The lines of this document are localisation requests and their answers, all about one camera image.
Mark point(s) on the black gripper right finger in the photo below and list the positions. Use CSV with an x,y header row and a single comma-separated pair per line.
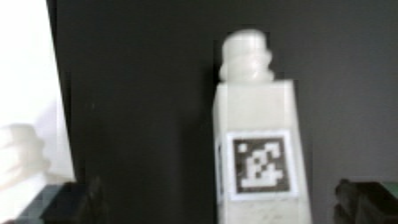
x,y
366,202

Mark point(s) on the white square tabletop part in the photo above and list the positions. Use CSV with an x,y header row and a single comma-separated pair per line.
x,y
36,162

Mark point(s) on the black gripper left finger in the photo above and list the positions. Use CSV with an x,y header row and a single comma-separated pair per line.
x,y
78,205

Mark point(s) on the white leg with tag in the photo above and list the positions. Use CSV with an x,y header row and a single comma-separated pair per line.
x,y
259,170

